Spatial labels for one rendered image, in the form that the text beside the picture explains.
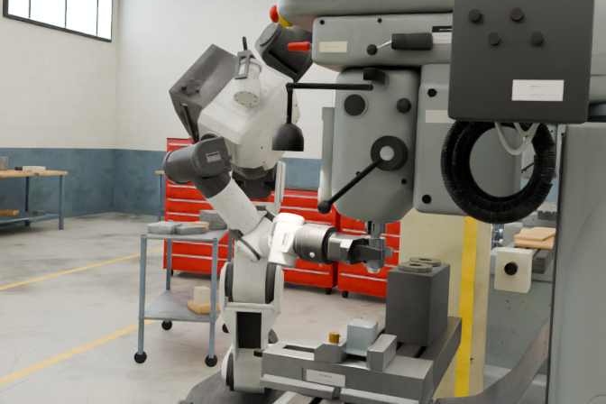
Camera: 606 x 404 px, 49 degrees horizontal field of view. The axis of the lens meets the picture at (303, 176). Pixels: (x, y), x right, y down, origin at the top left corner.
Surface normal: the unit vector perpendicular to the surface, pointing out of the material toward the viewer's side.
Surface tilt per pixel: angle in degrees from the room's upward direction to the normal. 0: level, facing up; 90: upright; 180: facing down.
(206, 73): 58
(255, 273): 81
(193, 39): 90
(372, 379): 90
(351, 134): 90
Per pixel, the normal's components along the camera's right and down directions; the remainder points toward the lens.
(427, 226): -0.37, 0.04
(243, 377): -0.06, 0.28
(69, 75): 0.93, 0.06
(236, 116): -0.02, -0.48
